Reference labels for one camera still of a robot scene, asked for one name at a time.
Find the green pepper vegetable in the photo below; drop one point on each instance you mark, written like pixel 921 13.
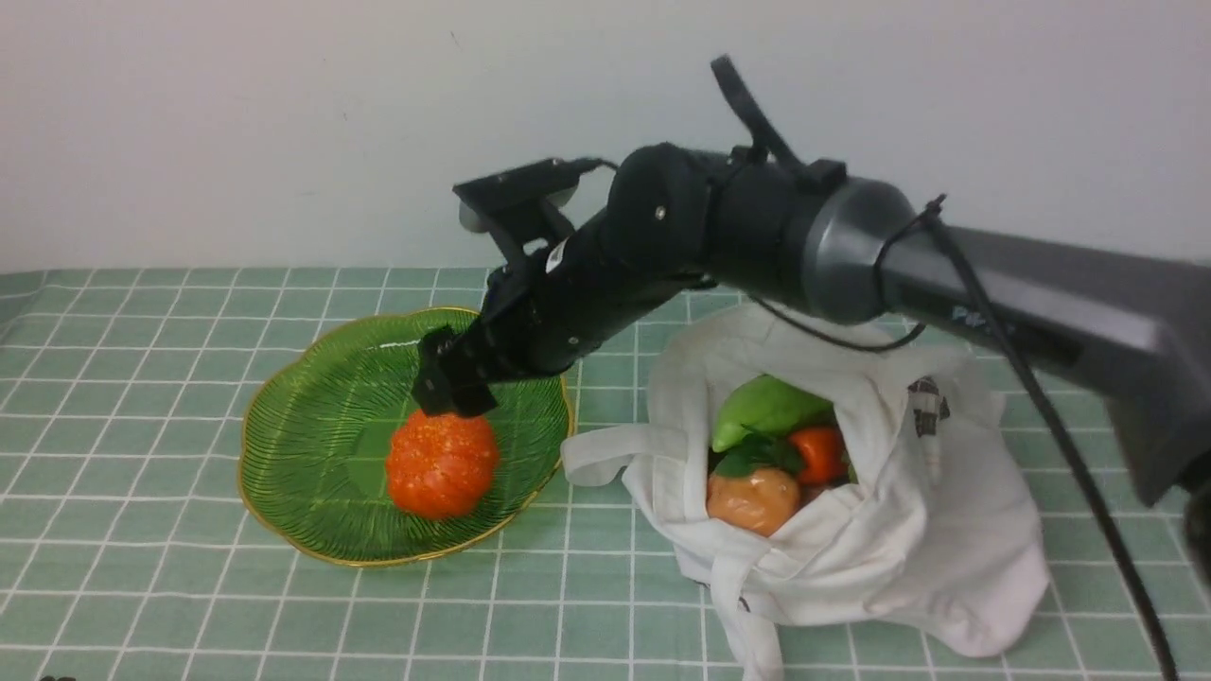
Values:
pixel 770 407

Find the white cloth tote bag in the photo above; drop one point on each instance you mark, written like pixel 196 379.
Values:
pixel 939 532

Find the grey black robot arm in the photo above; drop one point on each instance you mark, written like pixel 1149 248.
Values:
pixel 844 250

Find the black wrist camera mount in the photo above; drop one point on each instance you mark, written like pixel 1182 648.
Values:
pixel 521 205

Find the orange bumpy pumpkin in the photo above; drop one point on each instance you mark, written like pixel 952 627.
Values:
pixel 440 467

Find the red tomato with leaves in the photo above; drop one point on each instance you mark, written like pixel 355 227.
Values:
pixel 814 457

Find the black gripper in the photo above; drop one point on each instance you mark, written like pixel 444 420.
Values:
pixel 539 319

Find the green glass plate gold rim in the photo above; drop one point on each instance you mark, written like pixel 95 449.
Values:
pixel 316 436

